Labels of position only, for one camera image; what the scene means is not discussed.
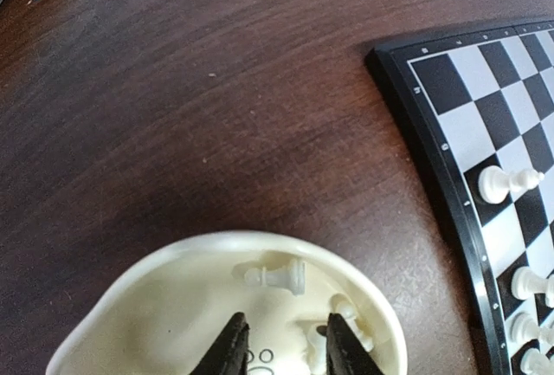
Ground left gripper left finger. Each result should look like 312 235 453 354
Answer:
190 312 249 375

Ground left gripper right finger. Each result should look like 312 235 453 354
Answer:
326 313 383 375

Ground cream cat-ear bowl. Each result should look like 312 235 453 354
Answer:
47 230 408 374

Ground white chess pieces in bowl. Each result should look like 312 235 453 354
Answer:
306 296 382 374

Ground white chess pawn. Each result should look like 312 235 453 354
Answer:
520 348 554 375

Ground white chess bishop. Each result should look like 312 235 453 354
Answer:
478 165 544 204

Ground black white chessboard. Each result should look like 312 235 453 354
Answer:
365 18 553 374

